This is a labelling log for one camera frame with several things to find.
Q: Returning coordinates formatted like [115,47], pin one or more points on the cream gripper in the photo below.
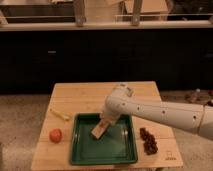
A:
[108,118]

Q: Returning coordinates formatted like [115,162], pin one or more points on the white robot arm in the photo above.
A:
[192,118]

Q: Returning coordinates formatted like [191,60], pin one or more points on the green square tray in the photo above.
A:
[116,146]

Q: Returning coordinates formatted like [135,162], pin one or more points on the yellow stick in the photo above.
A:
[61,115]

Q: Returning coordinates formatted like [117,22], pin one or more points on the orange tomato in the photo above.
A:
[55,135]

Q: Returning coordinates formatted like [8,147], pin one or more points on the dark grape bunch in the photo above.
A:
[150,144]

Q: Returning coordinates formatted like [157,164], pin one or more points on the cardboard box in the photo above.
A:
[148,6]

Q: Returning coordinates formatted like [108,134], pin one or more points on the left metal post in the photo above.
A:
[79,11]

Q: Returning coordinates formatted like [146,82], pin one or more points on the metal post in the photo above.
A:
[137,5]
[79,11]

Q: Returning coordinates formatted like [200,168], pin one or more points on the right metal post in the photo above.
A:
[137,5]

